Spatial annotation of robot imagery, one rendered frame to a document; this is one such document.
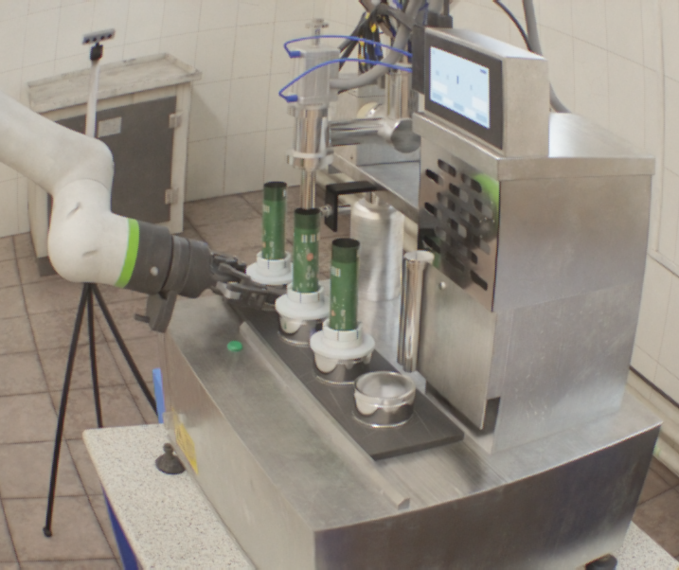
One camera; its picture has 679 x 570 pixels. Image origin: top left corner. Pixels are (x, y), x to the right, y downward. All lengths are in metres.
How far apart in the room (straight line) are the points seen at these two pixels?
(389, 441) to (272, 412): 0.15
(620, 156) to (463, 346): 0.28
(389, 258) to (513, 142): 0.53
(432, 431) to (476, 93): 0.38
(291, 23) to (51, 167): 3.73
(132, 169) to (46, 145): 2.88
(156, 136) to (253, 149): 1.03
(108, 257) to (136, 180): 2.93
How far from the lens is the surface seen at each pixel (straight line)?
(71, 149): 1.40
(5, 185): 4.86
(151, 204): 4.31
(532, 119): 1.02
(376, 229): 1.49
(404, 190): 1.33
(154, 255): 1.36
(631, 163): 1.13
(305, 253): 1.34
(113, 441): 1.68
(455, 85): 1.08
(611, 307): 1.18
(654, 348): 3.08
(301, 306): 1.35
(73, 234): 1.32
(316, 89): 1.27
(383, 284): 1.52
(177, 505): 1.52
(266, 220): 1.43
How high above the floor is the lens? 1.64
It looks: 23 degrees down
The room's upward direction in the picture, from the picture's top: 2 degrees clockwise
